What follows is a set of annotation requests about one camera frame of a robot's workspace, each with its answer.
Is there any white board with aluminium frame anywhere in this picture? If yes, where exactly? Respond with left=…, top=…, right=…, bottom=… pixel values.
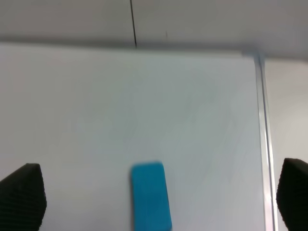
left=0, top=43, right=277, bottom=231

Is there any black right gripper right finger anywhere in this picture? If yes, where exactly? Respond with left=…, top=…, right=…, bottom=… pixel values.
left=276, top=158, right=308, bottom=231

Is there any blue whiteboard eraser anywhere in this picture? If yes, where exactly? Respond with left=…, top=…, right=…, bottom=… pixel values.
left=130, top=162, right=172, bottom=231

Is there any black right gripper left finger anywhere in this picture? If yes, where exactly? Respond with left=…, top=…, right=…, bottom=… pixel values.
left=0, top=163, right=47, bottom=231

